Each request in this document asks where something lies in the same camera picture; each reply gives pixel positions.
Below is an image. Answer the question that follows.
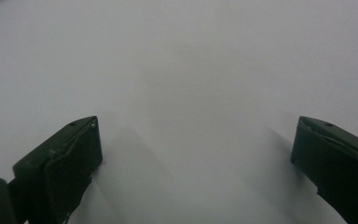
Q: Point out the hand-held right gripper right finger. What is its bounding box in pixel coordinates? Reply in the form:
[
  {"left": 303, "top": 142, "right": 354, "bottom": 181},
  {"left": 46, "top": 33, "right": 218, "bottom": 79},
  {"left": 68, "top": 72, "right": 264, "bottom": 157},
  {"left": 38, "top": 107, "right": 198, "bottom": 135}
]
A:
[{"left": 291, "top": 116, "right": 358, "bottom": 224}]

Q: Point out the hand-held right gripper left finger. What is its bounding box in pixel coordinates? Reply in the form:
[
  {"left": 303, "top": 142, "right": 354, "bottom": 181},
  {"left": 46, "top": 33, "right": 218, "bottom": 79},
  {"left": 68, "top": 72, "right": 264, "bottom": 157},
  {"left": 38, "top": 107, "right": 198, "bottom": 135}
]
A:
[{"left": 12, "top": 116, "right": 103, "bottom": 224}]

